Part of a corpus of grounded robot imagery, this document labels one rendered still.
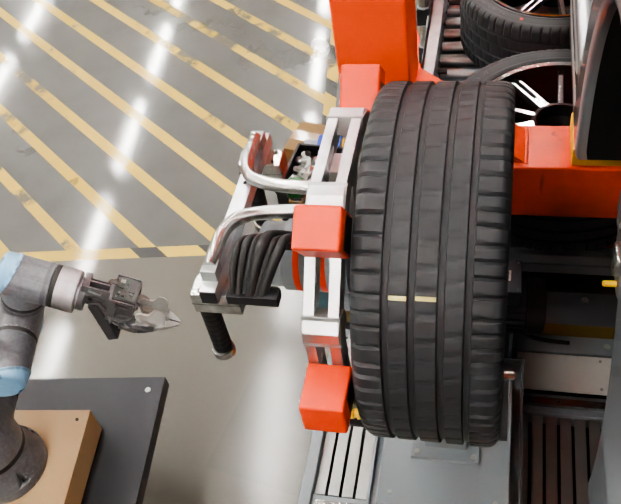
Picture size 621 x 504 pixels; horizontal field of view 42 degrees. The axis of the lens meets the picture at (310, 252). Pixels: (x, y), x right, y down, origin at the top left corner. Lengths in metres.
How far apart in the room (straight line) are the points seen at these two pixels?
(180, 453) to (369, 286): 1.28
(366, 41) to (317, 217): 0.66
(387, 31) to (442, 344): 0.77
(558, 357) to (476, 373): 1.12
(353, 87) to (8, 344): 0.85
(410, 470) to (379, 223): 0.91
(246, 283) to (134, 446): 0.82
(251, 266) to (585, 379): 1.23
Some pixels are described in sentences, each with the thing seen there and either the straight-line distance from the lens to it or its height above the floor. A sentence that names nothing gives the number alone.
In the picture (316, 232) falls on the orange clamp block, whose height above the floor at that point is 1.14.
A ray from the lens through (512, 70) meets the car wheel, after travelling 2.57.
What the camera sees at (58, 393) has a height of 0.30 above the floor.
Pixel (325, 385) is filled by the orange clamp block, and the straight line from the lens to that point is 1.33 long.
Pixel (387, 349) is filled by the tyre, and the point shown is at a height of 0.98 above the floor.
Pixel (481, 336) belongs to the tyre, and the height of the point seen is 1.01.
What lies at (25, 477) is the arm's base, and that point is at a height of 0.41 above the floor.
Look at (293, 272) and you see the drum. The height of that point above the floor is 0.87.
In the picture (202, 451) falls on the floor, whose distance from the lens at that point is 2.36.
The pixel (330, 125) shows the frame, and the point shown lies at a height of 1.12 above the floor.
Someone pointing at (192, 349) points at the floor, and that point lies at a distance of 2.57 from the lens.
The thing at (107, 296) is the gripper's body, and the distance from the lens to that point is 1.68.
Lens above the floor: 1.99
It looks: 47 degrees down
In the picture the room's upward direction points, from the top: 12 degrees counter-clockwise
